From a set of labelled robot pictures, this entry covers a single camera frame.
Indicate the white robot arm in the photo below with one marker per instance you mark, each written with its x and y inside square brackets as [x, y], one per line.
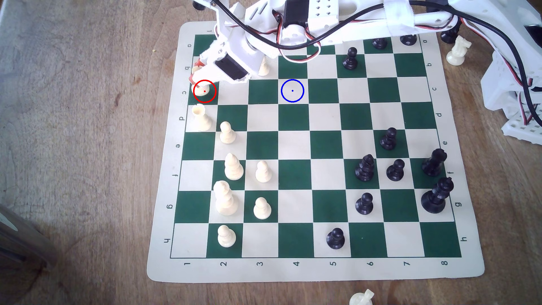
[326, 17]

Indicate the black chess bishop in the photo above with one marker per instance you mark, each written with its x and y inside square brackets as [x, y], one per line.
[434, 165]

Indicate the black bishop on f6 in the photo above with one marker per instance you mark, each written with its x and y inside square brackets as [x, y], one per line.
[365, 169]

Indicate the black chess pawn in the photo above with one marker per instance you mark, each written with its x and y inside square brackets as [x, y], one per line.
[395, 171]
[380, 43]
[335, 239]
[364, 204]
[350, 60]
[388, 140]

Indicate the black chess knight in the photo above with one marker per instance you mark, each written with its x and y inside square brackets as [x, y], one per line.
[449, 36]

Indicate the white chess rook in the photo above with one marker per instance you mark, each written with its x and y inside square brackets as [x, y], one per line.
[201, 120]
[205, 95]

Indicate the black chess rook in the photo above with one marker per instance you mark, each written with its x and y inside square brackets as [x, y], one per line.
[408, 40]

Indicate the black chess king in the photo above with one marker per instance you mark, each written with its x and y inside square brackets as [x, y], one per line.
[435, 199]

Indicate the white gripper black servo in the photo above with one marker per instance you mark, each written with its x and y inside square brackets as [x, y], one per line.
[232, 68]

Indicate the green and white chess mat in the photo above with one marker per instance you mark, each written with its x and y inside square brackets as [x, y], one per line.
[294, 146]

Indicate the white chess bishop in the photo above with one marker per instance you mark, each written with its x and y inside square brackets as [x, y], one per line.
[233, 168]

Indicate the white chess knight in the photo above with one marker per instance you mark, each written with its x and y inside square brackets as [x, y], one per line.
[457, 53]
[360, 299]

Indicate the white chess pawn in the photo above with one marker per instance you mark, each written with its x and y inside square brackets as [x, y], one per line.
[262, 209]
[264, 68]
[226, 237]
[227, 134]
[263, 173]

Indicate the grey metal object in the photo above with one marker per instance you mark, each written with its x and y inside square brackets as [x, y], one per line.
[21, 237]

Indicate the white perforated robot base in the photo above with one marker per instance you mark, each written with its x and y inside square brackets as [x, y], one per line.
[518, 127]

